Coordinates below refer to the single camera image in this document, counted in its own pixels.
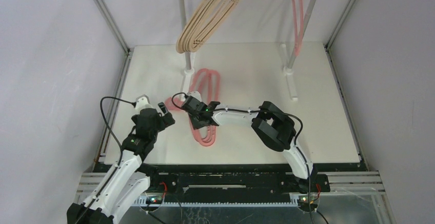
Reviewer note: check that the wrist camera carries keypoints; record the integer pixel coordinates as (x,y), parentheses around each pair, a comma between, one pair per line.
(142,102)
(195,94)

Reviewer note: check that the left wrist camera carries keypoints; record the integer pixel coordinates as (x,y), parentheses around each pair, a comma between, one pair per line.
(142,102)

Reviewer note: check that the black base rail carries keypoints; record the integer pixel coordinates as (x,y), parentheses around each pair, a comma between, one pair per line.
(233,184)

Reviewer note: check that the left aluminium frame post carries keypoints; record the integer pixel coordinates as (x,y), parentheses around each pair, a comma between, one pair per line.
(112,25)

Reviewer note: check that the left grey rack pole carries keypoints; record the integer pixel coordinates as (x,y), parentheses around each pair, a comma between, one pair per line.
(183,16)

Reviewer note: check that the grey rack pole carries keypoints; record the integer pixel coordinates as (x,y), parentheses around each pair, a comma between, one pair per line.
(183,16)
(307,14)

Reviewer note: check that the circuit board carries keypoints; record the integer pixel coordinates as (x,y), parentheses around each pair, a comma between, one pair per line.
(154,197)
(309,205)

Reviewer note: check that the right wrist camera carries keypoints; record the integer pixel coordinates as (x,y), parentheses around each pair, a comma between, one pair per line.
(195,94)

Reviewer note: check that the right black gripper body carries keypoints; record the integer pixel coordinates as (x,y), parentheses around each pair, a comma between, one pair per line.
(199,114)

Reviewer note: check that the right grey rack pole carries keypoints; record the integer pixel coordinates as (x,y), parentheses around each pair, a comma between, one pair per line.
(307,14)

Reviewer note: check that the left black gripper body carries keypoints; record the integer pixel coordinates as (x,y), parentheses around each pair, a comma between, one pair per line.
(163,122)

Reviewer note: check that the pink hanger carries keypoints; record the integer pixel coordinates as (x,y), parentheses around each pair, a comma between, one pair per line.
(298,23)
(197,80)
(215,80)

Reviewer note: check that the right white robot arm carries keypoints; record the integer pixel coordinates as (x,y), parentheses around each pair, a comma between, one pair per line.
(277,130)

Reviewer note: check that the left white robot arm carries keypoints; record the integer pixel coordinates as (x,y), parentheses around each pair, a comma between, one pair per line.
(129,177)

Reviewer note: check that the aluminium frame post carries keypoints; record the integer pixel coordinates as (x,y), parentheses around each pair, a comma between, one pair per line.
(342,20)
(112,25)

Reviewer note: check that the left circuit board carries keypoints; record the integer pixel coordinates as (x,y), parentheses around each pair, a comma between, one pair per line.
(154,197)

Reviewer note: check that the right aluminium frame post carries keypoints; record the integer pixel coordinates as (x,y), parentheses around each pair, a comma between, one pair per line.
(342,20)

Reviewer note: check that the right circuit board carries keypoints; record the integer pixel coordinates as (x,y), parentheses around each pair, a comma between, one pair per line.
(309,205)

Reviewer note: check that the right white rack foot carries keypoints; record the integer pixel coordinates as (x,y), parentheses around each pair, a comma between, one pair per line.
(289,72)

